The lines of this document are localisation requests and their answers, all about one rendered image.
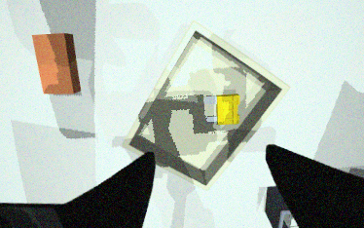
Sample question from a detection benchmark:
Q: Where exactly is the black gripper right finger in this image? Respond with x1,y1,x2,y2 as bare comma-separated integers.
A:
265,144,364,228

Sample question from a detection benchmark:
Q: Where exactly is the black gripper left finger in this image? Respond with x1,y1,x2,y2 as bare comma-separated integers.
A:
0,152,156,228

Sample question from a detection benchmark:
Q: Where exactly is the orange rectangular block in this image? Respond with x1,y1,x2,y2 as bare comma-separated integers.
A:
32,33,81,95

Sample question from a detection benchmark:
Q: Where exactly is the black fuse block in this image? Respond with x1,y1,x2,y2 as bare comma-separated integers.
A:
265,185,299,228

